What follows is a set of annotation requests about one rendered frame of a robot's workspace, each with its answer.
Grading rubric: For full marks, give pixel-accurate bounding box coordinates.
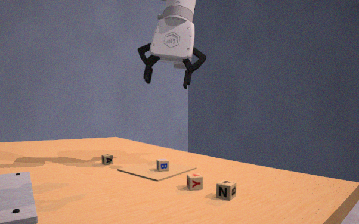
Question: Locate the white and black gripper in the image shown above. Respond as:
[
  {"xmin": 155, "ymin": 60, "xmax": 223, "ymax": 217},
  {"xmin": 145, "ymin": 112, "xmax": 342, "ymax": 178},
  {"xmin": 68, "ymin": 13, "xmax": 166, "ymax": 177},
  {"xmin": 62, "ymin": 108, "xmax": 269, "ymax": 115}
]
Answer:
[{"xmin": 138, "ymin": 15, "xmax": 206, "ymax": 89}]

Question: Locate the beige letter block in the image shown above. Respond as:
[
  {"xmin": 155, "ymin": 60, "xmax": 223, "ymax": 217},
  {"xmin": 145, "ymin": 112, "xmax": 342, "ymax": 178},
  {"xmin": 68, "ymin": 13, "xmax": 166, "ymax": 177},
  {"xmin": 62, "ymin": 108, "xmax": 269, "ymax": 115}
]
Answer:
[
  {"xmin": 187, "ymin": 173, "xmax": 203, "ymax": 191},
  {"xmin": 216, "ymin": 180, "xmax": 237, "ymax": 201},
  {"xmin": 156, "ymin": 158, "xmax": 169, "ymax": 172},
  {"xmin": 101, "ymin": 154, "xmax": 113, "ymax": 165}
]

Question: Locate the tan flat mat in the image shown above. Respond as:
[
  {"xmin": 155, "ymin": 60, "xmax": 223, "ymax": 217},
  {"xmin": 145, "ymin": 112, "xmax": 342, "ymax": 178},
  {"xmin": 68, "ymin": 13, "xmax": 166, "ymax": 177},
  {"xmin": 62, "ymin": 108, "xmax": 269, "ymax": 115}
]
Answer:
[{"xmin": 117, "ymin": 161, "xmax": 197, "ymax": 182}]

